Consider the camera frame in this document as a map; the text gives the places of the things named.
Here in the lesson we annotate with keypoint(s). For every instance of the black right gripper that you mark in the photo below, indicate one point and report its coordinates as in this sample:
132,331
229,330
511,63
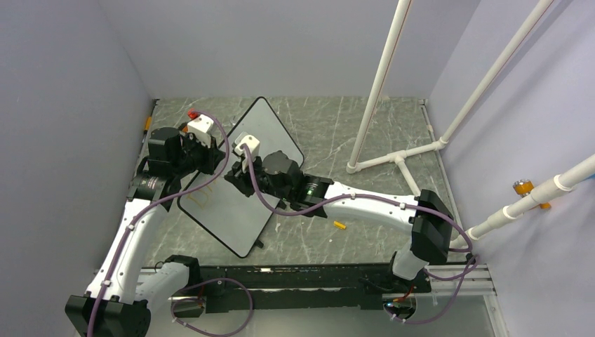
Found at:
240,179

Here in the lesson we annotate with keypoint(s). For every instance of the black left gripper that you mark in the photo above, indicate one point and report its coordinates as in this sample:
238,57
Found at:
213,155

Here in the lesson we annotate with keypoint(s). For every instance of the white whiteboard black frame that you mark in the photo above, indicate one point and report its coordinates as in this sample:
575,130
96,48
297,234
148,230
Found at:
228,208

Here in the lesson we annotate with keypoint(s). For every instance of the yellow marker cap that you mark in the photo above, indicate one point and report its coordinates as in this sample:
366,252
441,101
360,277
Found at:
339,225

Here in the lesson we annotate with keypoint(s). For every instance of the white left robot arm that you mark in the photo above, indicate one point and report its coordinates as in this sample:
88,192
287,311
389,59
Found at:
115,303

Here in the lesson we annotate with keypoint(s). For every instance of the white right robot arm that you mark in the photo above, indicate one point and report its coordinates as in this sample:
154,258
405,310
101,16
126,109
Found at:
424,218

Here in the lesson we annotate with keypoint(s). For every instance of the orange-black screwdriver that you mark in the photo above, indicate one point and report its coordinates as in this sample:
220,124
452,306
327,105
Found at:
147,125

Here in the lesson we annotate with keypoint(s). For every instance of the orange clamp on pipe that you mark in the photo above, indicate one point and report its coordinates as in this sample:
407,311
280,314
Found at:
523,188

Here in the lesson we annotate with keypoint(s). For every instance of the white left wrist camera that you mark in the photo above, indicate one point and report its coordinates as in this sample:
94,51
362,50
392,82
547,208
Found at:
201,125

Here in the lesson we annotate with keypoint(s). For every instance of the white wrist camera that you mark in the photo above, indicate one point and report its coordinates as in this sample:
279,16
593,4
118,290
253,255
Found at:
201,125
246,147

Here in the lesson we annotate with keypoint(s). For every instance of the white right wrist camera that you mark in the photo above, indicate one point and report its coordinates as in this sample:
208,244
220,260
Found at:
246,147

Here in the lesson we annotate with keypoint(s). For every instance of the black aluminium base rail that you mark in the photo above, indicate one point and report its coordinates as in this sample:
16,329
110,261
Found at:
367,286

